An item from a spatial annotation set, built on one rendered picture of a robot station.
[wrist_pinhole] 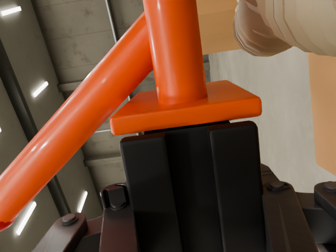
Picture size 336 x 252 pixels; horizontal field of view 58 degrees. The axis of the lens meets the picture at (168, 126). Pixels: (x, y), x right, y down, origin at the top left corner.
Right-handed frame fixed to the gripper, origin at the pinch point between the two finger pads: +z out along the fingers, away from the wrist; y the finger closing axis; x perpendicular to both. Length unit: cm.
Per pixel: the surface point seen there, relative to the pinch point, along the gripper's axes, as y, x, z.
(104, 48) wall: -283, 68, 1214
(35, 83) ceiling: -508, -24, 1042
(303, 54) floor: 111, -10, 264
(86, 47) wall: -350, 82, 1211
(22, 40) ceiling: -509, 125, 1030
